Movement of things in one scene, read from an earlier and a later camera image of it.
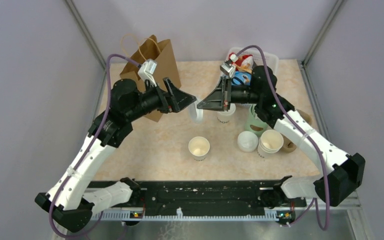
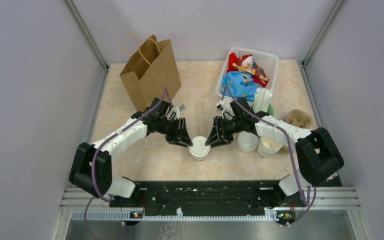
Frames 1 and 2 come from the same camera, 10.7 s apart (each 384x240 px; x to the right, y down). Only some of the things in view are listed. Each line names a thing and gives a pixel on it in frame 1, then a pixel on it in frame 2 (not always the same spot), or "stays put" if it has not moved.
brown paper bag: x=160 y=50 stays put
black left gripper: x=179 y=98 → x=180 y=137
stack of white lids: x=247 y=141 stays put
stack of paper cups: x=270 y=143 stays put
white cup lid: x=196 y=114 → x=199 y=147
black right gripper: x=216 y=100 → x=214 y=139
